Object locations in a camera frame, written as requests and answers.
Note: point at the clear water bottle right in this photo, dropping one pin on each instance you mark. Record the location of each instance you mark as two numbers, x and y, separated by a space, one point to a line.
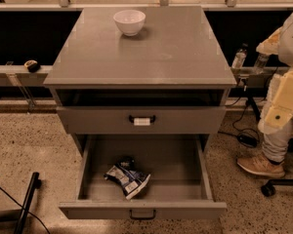
260 63

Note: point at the clear water bottle left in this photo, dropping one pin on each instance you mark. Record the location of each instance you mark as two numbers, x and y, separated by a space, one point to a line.
240 56

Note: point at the person leg light trousers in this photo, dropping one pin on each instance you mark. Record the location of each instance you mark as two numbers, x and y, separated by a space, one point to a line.
275 141

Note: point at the open grey bottom drawer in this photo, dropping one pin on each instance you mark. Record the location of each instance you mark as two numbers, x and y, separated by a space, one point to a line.
178 188

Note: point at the yellow black tape measure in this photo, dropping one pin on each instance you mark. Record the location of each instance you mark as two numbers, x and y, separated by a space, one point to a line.
32 65

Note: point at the tan sneaker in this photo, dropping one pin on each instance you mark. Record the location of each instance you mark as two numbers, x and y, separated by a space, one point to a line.
260 165

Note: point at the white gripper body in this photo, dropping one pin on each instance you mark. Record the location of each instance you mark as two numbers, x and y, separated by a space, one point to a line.
291 48

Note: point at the closed grey middle drawer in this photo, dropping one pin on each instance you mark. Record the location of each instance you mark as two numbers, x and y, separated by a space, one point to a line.
121 120

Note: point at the black power adapter with cable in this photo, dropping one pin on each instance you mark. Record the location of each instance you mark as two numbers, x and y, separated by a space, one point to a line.
248 137

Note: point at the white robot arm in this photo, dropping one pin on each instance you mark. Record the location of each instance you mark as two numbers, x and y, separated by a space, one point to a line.
280 43

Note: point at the grey metal rail shelf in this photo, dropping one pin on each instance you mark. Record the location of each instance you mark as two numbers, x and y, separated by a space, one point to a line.
28 79

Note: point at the grey drawer cabinet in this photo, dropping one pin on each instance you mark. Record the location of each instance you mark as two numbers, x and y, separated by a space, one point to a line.
175 60

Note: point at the white ceramic bowl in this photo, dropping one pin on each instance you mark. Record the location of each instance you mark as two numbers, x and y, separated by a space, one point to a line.
130 22

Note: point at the black metal stand leg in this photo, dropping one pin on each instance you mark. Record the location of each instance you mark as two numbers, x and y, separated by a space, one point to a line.
35 183

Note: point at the clear water bottle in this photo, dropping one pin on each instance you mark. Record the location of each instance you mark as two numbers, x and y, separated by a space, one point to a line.
240 56
260 63

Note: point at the blue chip bag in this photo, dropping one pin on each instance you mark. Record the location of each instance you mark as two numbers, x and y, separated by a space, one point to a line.
127 177

